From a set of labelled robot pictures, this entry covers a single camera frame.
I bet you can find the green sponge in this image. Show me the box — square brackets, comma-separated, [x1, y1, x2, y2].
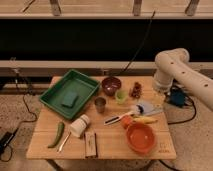
[61, 92, 78, 107]

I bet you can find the black power adapter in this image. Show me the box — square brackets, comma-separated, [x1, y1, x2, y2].
[0, 132, 14, 148]

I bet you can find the wooden folding table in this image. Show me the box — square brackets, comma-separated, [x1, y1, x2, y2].
[25, 75, 178, 171]

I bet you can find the white cylindrical cup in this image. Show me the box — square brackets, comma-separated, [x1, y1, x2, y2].
[70, 114, 90, 138]

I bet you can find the purple bowl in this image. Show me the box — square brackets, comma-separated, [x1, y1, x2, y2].
[101, 77, 121, 96]

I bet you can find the wooden chalkboard eraser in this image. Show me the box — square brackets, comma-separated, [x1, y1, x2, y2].
[85, 131, 97, 158]

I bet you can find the green chili pepper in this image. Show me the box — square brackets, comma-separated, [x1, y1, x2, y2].
[47, 122, 65, 148]

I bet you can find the blue power box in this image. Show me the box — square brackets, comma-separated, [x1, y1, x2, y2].
[169, 90, 185, 107]

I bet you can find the green plastic tray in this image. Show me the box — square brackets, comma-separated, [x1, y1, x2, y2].
[40, 69, 100, 120]

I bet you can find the small metal cup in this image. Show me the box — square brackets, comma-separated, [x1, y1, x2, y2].
[94, 97, 106, 113]

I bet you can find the black cable left floor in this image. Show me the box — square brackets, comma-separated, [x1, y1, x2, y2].
[0, 73, 38, 163]

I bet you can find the black hanging cable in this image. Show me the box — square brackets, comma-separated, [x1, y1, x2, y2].
[118, 10, 157, 77]

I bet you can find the small green cup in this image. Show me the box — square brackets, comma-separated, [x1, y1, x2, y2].
[115, 90, 127, 104]

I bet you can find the brown pine cone toy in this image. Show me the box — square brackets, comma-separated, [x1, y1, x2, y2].
[130, 82, 142, 99]

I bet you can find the small orange fruit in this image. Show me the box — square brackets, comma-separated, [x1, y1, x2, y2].
[120, 116, 133, 129]

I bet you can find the orange bowl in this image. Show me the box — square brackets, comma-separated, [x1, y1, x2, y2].
[126, 122, 156, 155]

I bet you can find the silver spoon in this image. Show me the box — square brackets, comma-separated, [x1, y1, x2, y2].
[57, 132, 71, 153]

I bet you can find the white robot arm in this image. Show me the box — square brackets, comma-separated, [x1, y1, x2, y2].
[153, 48, 213, 111]

